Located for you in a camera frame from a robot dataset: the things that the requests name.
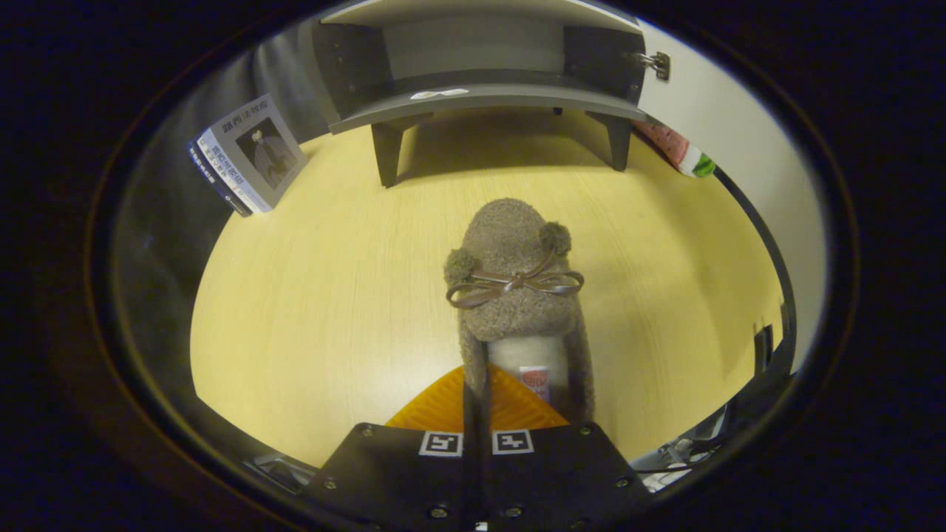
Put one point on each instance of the grey cover book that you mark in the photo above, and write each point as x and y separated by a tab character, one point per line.
259	148

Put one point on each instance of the watermelon pattern toy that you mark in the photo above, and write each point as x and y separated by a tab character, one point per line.
676	148

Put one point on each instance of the dark grey shoe cabinet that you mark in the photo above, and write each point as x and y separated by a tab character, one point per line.
488	100

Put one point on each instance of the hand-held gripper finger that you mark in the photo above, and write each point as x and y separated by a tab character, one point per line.
486	488
471	480

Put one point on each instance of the black backdrop cloth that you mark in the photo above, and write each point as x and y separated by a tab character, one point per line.
284	74

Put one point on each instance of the blue spine book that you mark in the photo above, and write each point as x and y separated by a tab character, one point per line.
211	177

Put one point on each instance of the brown fuzzy shoe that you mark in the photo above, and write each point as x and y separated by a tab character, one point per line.
510	236

